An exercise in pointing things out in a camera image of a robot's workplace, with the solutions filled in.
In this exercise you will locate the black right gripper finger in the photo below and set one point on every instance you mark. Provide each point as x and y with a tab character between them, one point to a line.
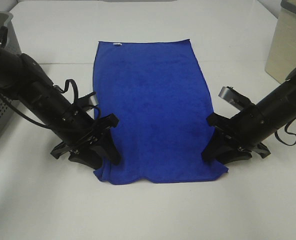
228	155
215	147

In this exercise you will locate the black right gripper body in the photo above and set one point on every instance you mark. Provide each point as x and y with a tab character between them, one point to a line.
245	131

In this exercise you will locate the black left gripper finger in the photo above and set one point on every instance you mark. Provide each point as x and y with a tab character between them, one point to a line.
90	159
103	144

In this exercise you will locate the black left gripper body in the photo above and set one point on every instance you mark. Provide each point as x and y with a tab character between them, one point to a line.
83	143

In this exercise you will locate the blue microfibre towel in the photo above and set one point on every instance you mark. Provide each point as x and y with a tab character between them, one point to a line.
160	96

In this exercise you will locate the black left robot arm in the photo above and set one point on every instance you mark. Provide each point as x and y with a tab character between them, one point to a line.
59	110

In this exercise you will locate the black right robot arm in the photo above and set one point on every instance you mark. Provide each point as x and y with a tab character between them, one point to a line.
281	104

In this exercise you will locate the beige storage box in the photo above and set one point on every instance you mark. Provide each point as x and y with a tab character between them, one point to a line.
282	54

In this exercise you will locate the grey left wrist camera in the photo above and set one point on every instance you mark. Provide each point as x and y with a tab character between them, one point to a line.
90	99

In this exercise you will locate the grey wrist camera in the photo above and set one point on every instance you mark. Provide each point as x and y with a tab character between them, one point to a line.
234	98
90	99

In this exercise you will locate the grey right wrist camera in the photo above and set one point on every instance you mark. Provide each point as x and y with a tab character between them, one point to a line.
234	98

